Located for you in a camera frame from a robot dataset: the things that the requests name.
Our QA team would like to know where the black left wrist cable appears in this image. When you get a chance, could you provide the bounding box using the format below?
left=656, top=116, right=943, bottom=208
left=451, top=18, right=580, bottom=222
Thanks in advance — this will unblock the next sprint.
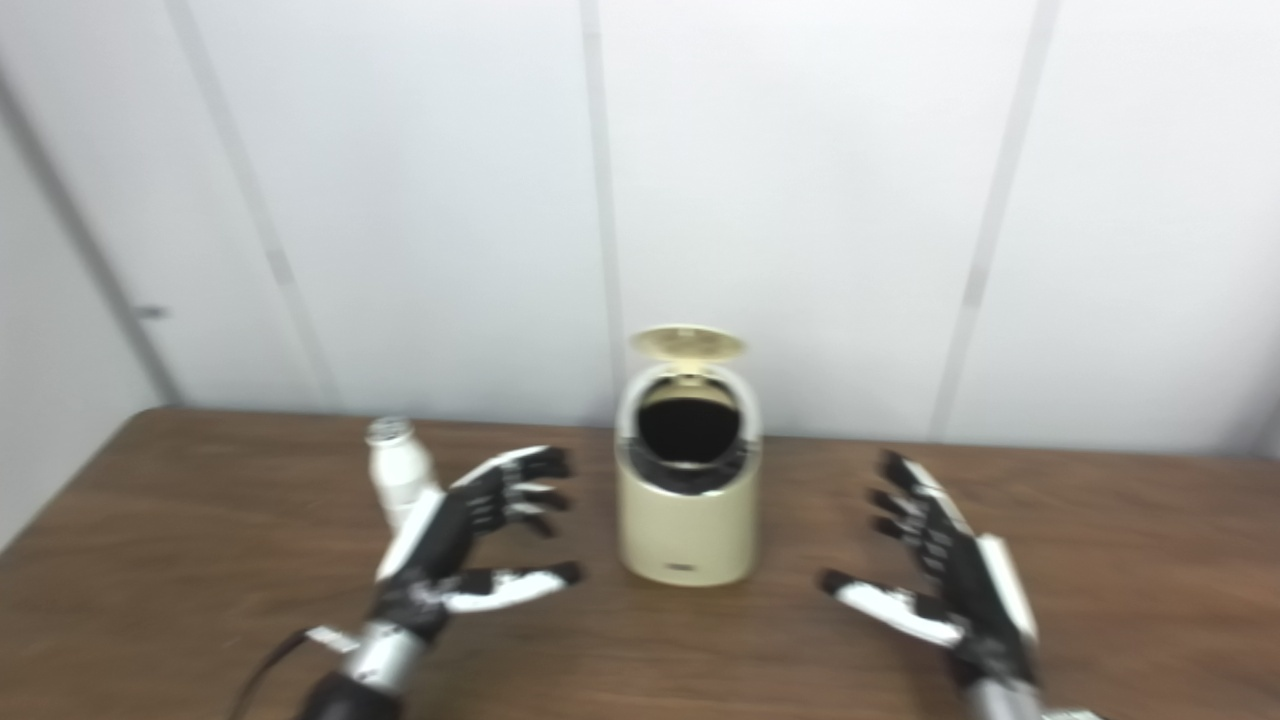
left=230, top=628, right=351, bottom=720

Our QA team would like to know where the small white plastic bottle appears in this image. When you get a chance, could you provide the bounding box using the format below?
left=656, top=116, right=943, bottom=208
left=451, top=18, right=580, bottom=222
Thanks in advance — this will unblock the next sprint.
left=365, top=417, right=443, bottom=531

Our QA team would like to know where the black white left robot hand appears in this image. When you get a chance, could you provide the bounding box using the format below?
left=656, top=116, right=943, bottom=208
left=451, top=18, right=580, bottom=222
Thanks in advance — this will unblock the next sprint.
left=370, top=446, right=583, bottom=641

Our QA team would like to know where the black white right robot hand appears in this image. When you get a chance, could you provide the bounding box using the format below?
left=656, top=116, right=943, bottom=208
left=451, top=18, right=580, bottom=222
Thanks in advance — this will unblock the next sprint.
left=820, top=450, right=1041, bottom=691

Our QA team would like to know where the cream-colored lidded bin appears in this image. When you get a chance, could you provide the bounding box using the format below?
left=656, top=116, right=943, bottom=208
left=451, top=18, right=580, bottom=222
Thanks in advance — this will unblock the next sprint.
left=614, top=325, right=763, bottom=588

